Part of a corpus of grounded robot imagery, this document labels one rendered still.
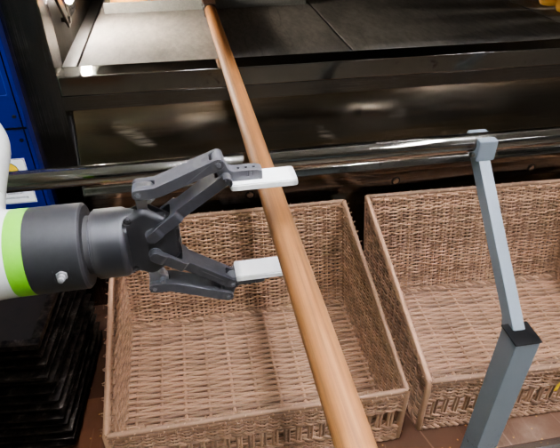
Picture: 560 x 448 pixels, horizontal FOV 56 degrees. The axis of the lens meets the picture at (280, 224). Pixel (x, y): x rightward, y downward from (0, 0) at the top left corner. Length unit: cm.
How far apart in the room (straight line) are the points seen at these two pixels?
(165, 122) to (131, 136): 8
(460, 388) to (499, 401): 16
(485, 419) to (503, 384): 10
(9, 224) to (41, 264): 5
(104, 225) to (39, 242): 6
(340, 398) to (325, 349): 5
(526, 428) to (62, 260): 98
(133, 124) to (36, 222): 64
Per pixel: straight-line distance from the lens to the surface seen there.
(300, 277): 51
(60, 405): 108
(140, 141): 118
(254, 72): 113
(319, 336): 46
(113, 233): 56
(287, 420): 101
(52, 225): 57
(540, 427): 127
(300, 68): 114
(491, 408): 97
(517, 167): 148
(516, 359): 89
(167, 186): 54
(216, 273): 61
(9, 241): 57
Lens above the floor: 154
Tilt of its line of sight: 36 degrees down
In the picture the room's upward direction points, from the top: straight up
